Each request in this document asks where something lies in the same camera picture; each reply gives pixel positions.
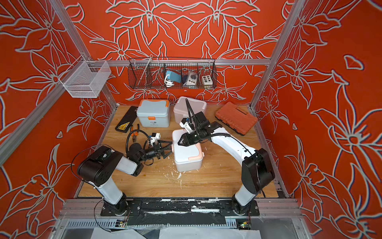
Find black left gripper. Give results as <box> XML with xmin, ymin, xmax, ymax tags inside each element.
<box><xmin>137</xmin><ymin>143</ymin><xmax>174</xmax><ymax>165</ymax></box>

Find white pink first aid kit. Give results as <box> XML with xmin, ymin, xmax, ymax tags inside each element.
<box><xmin>172</xmin><ymin>129</ymin><xmax>205</xmax><ymax>172</ymax></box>

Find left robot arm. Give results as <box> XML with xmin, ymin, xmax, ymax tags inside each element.
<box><xmin>77</xmin><ymin>140</ymin><xmax>173</xmax><ymax>215</ymax></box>

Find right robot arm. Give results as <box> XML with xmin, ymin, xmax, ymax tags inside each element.
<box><xmin>178</xmin><ymin>118</ymin><xmax>275</xmax><ymax>215</ymax></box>

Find pink medicine chest box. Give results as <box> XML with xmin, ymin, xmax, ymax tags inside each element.
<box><xmin>172</xmin><ymin>96</ymin><xmax>208</xmax><ymax>125</ymax></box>

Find grey orange medicine chest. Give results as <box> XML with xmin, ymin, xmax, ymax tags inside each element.
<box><xmin>136</xmin><ymin>99</ymin><xmax>171</xmax><ymax>127</ymax></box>

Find black warning label case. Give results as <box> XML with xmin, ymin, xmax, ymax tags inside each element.
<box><xmin>115</xmin><ymin>106</ymin><xmax>138</xmax><ymax>133</ymax></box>

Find red plastic tool case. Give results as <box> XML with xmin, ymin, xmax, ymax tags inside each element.
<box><xmin>215</xmin><ymin>102</ymin><xmax>258</xmax><ymax>135</ymax></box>

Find white device with dials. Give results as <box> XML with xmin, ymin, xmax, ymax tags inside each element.
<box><xmin>186</xmin><ymin>71</ymin><xmax>198</xmax><ymax>87</ymax></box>

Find white button box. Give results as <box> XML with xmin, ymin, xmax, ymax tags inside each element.
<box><xmin>201</xmin><ymin>75</ymin><xmax>213</xmax><ymax>88</ymax></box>

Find blue item in basket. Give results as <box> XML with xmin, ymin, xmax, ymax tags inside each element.
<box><xmin>165</xmin><ymin>70</ymin><xmax>182</xmax><ymax>83</ymax></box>

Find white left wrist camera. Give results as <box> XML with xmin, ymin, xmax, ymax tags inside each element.
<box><xmin>150</xmin><ymin>132</ymin><xmax>161</xmax><ymax>146</ymax></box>

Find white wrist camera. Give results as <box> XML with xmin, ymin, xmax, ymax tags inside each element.
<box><xmin>150</xmin><ymin>132</ymin><xmax>161</xmax><ymax>146</ymax></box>
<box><xmin>180</xmin><ymin>118</ymin><xmax>194</xmax><ymax>133</ymax></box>

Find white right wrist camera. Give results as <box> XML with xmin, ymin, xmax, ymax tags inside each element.
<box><xmin>180</xmin><ymin>118</ymin><xmax>194</xmax><ymax>133</ymax></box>

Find orange handled pliers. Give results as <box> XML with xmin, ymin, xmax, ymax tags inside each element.
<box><xmin>130</xmin><ymin>124</ymin><xmax>140</xmax><ymax>143</ymax></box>

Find black wire wall basket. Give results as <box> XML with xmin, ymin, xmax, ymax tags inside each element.
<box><xmin>128</xmin><ymin>57</ymin><xmax>217</xmax><ymax>90</ymax></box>

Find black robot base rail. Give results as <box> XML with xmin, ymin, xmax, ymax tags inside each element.
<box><xmin>100</xmin><ymin>198</ymin><xmax>260</xmax><ymax>217</ymax></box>

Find white wire mesh basket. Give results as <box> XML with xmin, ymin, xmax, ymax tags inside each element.
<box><xmin>59</xmin><ymin>61</ymin><xmax>111</xmax><ymax>98</ymax></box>

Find aluminium frame post left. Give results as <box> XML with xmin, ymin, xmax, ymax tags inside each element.
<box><xmin>49</xmin><ymin>0</ymin><xmax>118</xmax><ymax>108</ymax></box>

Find aluminium frame post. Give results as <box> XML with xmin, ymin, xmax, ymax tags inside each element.
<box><xmin>249</xmin><ymin>0</ymin><xmax>306</xmax><ymax>110</ymax></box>
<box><xmin>49</xmin><ymin>0</ymin><xmax>118</xmax><ymax>108</ymax></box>

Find aluminium horizontal back rail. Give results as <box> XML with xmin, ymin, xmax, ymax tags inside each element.
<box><xmin>89</xmin><ymin>59</ymin><xmax>271</xmax><ymax>68</ymax></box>

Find aluminium frame post right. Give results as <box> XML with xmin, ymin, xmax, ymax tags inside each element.
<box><xmin>249</xmin><ymin>0</ymin><xmax>306</xmax><ymax>110</ymax></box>

